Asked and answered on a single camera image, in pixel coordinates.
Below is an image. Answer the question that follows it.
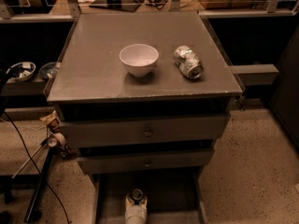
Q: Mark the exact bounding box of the white rod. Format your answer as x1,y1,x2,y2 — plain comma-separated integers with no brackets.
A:
11,138,47,179

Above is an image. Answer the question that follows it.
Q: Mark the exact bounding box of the black cable on floor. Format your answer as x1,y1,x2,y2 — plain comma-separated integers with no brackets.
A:
0,110,73,224

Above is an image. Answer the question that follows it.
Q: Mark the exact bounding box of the black metal floor bar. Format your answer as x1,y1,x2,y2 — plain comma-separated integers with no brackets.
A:
23,148,53,224

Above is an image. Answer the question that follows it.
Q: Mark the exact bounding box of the white bowl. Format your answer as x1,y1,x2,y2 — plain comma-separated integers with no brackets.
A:
119,44,159,77

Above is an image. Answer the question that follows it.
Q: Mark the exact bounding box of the bowl with small items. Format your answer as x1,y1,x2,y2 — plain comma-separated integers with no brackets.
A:
7,62,36,81

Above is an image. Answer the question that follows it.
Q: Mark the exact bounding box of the black monitor stand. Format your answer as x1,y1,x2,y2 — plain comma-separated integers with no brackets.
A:
89,0,141,12

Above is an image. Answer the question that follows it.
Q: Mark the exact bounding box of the roll of tape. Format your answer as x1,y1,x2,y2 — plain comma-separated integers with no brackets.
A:
47,133,66,150

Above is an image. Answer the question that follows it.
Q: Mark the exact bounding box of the clear glass bowl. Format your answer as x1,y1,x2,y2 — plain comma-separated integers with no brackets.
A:
38,62,60,80

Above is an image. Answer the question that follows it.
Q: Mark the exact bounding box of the crumpled snack wrapper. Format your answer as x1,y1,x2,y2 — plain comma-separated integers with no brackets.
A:
40,111,59,131

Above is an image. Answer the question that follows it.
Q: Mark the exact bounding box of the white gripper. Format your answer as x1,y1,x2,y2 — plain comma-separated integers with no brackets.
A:
125,193,148,224

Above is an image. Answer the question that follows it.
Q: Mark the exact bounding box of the blue pepsi can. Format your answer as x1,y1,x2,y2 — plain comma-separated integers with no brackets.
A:
130,189,145,205

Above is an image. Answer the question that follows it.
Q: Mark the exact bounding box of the crushed silver green can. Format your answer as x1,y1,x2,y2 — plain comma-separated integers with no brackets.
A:
173,45,204,79

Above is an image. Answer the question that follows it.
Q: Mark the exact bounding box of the grey drawer cabinet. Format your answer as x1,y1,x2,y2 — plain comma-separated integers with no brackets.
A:
43,10,245,224

